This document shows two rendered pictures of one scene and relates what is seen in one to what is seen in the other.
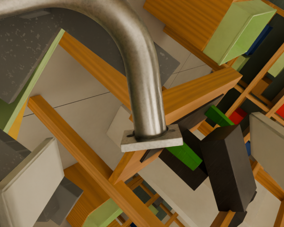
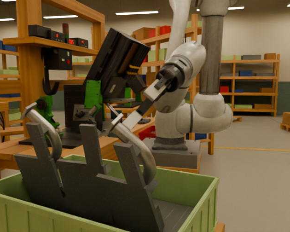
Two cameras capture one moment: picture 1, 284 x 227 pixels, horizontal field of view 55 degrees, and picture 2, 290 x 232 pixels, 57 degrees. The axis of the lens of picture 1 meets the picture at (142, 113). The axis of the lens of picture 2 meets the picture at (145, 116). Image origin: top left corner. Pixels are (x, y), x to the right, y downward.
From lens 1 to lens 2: 0.78 m
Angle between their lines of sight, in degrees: 129
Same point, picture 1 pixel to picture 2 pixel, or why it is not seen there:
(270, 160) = (152, 90)
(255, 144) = (147, 95)
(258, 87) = not seen: outside the picture
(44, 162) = (133, 123)
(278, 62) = not seen: outside the picture
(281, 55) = not seen: outside the picture
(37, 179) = (134, 119)
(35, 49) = (119, 180)
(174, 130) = (117, 121)
